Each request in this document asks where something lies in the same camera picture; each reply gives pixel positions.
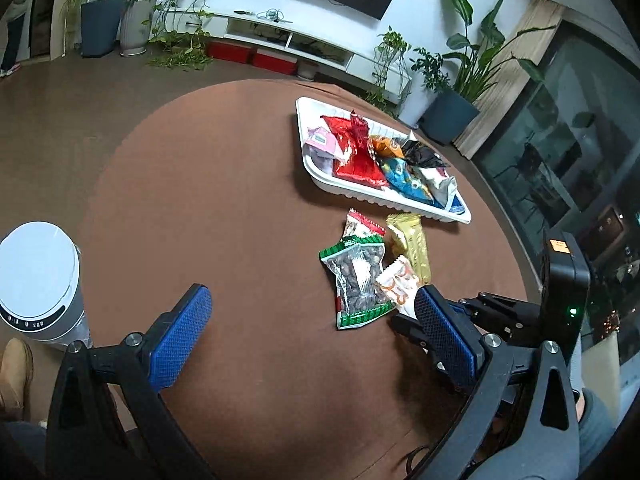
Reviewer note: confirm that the trailing pothos plant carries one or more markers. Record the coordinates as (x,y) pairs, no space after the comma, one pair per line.
(185,35)

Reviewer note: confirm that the gold snack packet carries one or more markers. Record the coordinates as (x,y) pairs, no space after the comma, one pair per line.
(410,245)

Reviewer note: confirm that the tall broad-leaf plant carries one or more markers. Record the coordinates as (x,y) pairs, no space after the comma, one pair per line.
(475,55)

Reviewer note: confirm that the dark blue plant pot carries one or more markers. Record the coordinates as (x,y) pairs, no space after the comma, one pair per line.
(447,117)

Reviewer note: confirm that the red foil snack packet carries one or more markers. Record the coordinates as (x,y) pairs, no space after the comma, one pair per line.
(355,155)

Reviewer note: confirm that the small leafy plant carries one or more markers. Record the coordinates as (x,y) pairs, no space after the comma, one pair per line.
(392,60)

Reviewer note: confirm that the white television cabinet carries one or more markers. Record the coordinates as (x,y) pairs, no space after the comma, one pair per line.
(310,42)

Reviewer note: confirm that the long orange snack packet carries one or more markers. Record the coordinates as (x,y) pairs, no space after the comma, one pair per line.
(385,146)

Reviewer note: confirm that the pink snack packet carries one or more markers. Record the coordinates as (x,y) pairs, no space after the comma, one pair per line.
(320,141)

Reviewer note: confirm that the colourful cartoon snack packet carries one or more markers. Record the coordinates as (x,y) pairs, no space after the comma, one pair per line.
(405,180)

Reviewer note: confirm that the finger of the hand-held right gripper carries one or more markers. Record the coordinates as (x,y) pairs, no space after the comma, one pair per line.
(500,310)
(407,332)

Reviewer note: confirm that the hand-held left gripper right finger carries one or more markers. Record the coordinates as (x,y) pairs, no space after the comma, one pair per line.
(445,340)

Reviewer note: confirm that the white plastic tray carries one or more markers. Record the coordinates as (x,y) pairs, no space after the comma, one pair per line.
(350,190)

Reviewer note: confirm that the white round trash can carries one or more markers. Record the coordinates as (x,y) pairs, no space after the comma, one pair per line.
(37,285)

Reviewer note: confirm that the red white green snack packet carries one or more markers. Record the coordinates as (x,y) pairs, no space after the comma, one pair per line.
(362,227)

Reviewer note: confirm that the person's dark clothing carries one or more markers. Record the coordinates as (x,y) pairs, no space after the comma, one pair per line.
(20,452)

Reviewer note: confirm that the glass sliding door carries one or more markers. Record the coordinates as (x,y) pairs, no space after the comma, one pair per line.
(565,150)

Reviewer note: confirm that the red storage box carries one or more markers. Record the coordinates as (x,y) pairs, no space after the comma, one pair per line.
(229,52)
(275,61)

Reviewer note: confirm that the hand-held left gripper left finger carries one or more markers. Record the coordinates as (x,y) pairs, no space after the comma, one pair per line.
(180,335)

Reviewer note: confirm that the white orange patterned snack packet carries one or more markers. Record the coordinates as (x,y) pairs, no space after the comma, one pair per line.
(397,285)

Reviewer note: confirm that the white plant pot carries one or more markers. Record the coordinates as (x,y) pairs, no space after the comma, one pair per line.
(417,107)

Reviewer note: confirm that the black snack packet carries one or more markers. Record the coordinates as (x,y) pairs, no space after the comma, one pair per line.
(420,152)

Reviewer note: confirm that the green-edged clear nut packet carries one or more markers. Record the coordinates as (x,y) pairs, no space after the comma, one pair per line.
(357,280)

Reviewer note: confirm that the white silver snack packet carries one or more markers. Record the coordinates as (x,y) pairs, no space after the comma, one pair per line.
(440,185)

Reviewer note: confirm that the dark blue square planter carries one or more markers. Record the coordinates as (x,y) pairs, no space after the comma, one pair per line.
(100,27)

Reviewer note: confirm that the person's right forearm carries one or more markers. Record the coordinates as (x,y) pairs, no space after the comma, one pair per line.
(595,435)

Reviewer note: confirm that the white round planter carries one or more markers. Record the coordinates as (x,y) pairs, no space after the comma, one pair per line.
(136,27)

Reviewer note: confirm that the person's brown shoe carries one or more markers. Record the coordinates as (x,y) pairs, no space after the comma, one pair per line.
(15,375)

